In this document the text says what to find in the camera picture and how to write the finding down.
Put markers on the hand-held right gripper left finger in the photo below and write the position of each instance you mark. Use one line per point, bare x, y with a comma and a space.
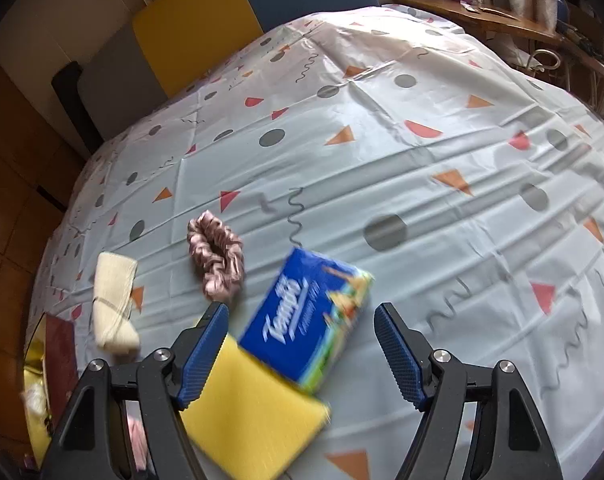
202, 357

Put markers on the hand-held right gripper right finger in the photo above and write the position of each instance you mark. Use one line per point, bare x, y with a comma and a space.
399, 357

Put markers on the yellow sponge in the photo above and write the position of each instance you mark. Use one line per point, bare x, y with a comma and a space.
252, 420

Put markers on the blue tissue packet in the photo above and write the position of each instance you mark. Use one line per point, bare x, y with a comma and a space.
302, 320

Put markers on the pink towel with blue band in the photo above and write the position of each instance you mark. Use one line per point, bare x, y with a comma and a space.
137, 440

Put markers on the gold storage tray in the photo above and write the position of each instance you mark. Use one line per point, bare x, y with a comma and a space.
57, 355

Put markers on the white plastic bag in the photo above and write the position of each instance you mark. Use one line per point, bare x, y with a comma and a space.
34, 400

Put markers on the pink scrunchie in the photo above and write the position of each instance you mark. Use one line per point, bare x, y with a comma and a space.
229, 260

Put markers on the beige rolled cloth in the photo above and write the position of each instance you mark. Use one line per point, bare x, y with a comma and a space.
114, 300

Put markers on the wooden wardrobe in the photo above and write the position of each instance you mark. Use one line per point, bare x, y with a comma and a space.
17, 185

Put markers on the black rolled mat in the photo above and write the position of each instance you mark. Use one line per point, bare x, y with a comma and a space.
74, 105

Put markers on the grey yellow blue headboard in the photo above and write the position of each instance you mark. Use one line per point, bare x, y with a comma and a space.
207, 30

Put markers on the wooden side desk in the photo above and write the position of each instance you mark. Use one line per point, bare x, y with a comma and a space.
481, 17

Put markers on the cluttered wooden rack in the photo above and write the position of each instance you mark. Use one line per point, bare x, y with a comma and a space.
589, 55

